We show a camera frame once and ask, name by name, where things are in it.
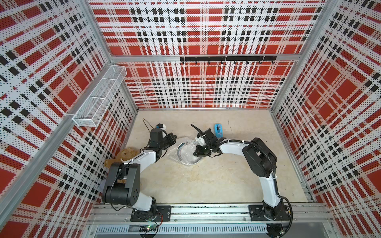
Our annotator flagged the black wall hook rail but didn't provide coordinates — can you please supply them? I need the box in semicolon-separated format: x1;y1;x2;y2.
180;56;277;63

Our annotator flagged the white plate green red rim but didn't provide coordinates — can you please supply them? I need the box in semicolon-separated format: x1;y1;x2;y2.
177;140;202;166

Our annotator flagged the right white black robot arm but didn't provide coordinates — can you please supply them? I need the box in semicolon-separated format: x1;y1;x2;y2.
193;128;293;222

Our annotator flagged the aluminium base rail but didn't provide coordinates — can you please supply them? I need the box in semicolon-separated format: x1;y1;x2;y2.
83;203;339;238

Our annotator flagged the green circuit board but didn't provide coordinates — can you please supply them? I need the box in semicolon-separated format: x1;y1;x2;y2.
128;225;157;234

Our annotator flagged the clear bubble wrap sheet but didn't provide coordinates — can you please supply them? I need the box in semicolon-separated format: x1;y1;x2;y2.
166;137;203;166

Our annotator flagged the blue tape dispenser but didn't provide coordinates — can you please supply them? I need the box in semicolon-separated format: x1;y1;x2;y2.
214;124;223;139

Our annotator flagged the brown teddy bear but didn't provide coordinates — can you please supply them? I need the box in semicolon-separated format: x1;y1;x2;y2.
104;147;140;169

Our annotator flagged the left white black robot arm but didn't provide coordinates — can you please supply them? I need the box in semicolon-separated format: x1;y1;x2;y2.
102;124;177;222

